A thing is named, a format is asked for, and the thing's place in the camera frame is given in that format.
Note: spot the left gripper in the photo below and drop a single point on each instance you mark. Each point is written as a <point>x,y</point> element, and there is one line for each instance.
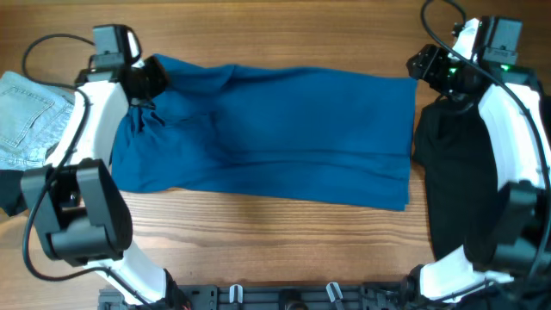
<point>157,66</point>

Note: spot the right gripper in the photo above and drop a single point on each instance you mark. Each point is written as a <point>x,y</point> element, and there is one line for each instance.
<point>430,60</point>

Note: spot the blue polo shirt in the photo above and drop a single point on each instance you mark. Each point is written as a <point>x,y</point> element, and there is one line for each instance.
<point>301,133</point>

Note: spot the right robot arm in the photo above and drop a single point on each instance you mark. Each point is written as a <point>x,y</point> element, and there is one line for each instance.
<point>506,254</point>

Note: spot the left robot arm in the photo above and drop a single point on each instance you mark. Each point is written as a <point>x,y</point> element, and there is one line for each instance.
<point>75,207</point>

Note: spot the black garment on right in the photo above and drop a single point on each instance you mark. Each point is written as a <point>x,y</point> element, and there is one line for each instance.
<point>453,146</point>

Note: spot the folded light blue jeans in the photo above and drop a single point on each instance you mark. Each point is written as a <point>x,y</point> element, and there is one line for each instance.
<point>33,119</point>

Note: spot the folded black printed garment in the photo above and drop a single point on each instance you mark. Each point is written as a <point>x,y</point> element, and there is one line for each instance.
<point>12,200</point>

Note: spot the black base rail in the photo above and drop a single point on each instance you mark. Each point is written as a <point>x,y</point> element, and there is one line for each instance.
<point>332,296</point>

